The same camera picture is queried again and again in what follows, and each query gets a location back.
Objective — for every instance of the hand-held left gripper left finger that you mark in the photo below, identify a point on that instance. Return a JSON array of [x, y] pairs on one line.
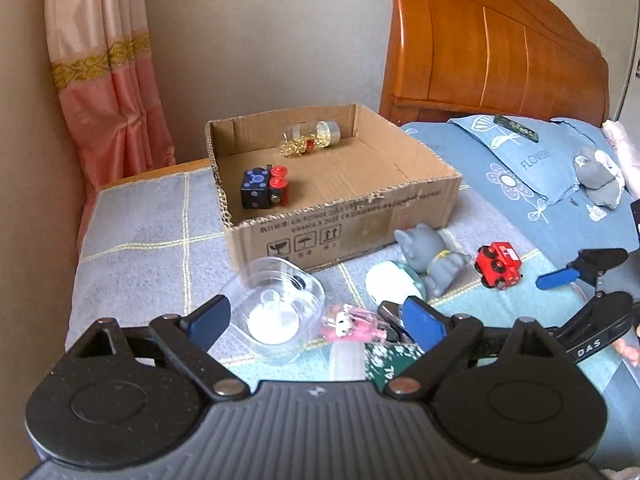
[[207, 320]]

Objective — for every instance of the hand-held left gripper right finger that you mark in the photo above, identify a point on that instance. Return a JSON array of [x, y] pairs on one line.
[[420, 322]]

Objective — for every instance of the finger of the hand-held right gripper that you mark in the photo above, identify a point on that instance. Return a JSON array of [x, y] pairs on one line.
[[555, 278], [595, 330]]

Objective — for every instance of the round teal white case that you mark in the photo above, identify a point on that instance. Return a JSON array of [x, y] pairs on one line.
[[390, 282]]

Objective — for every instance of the grey cat toy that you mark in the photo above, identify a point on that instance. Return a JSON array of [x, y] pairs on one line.
[[430, 260]]

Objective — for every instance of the clear plastic container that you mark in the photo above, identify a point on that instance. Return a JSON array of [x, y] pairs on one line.
[[272, 310]]

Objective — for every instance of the brown cardboard box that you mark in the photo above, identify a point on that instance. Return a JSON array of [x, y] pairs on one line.
[[350, 220]]

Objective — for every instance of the person's right hand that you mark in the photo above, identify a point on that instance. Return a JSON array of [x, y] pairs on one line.
[[630, 350]]

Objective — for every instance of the green printed card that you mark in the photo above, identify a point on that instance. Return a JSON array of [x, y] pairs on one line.
[[387, 367]]

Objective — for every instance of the translucent white strip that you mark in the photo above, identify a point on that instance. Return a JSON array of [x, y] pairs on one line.
[[347, 360]]

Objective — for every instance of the blue floral bedsheet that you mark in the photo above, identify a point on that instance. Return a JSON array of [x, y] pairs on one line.
[[500, 210]]

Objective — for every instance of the grey plush toy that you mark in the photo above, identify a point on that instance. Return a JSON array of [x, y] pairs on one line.
[[597, 175]]

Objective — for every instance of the blue floral pillow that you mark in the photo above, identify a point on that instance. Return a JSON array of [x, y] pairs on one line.
[[540, 160]]

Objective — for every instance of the dark toy train red wheels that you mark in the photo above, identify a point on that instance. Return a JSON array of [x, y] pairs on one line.
[[255, 187]]

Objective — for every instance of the pink cloth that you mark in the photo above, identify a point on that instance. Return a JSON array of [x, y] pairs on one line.
[[625, 135]]

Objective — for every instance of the dark green patterned strip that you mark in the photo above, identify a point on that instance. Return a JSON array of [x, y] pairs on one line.
[[515, 127]]

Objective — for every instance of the clear bottle with gold beads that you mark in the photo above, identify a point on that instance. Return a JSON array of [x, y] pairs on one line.
[[320, 132]]

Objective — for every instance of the wooden headboard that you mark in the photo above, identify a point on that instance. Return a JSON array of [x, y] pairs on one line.
[[500, 50]]

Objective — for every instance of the pink curtain with gold band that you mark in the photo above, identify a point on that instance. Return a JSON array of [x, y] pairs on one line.
[[110, 85]]

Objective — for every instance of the wooden bed frame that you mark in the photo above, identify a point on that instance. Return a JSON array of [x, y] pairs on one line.
[[150, 174]]

